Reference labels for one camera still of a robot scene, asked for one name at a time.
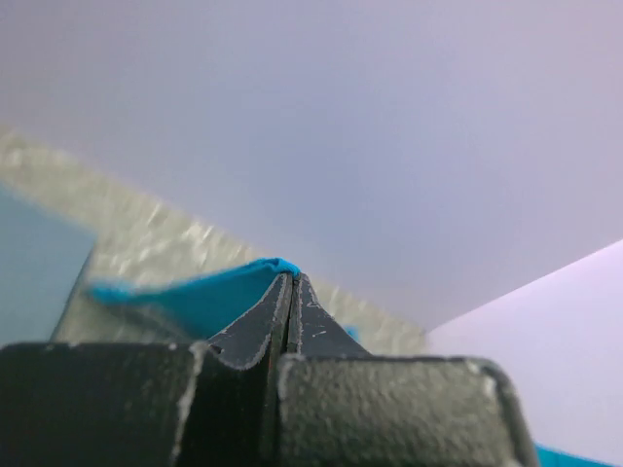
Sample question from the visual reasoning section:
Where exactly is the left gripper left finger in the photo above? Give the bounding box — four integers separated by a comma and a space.
1, 273, 292, 466

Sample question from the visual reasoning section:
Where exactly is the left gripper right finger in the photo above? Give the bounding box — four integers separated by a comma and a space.
276, 275, 538, 466

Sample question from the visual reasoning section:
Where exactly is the bright blue t shirt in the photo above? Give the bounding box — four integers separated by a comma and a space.
86, 256, 623, 467

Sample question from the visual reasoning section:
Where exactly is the folded grey-blue t shirt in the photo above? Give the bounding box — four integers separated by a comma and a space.
1, 187, 95, 345

